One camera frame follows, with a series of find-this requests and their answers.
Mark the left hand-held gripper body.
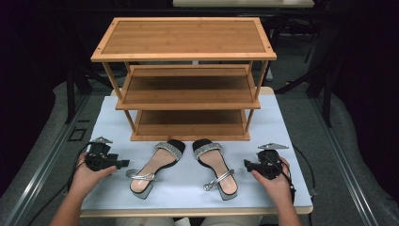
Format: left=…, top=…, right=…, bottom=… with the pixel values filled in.
left=84, top=136, right=120, bottom=172

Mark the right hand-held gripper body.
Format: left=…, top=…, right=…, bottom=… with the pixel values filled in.
left=254, top=142, right=290, bottom=181

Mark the black silver strap sandal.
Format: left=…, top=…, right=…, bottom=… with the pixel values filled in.
left=125, top=139, right=186, bottom=201
left=191, top=138, right=239, bottom=202

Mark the wooden three-tier shoe rack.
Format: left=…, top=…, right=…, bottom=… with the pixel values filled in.
left=90, top=17, right=278, bottom=142

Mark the person's left hand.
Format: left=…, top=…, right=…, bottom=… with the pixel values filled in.
left=69, top=152, right=118, bottom=198

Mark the person's right hand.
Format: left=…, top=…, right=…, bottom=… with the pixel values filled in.
left=250, top=156, right=295, bottom=205

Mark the black metal stand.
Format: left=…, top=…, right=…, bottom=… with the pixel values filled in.
left=59, top=18, right=114, bottom=124
left=275, top=18, right=349, bottom=128

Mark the white table mat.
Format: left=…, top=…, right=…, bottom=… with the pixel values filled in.
left=82, top=93, right=313, bottom=211

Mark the black floor socket frame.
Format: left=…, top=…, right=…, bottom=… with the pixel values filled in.
left=67, top=126, right=88, bottom=143

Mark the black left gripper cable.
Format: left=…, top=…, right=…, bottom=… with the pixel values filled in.
left=27, top=141, right=95, bottom=226

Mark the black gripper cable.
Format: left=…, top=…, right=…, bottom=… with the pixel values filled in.
left=27, top=141, right=95, bottom=226
left=281, top=144, right=318, bottom=226

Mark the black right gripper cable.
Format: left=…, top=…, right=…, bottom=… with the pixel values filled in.
left=281, top=144, right=318, bottom=226

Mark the metal floor rail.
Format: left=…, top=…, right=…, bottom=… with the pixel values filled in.
left=4, top=93, right=92, bottom=226
left=311, top=97, right=380, bottom=226

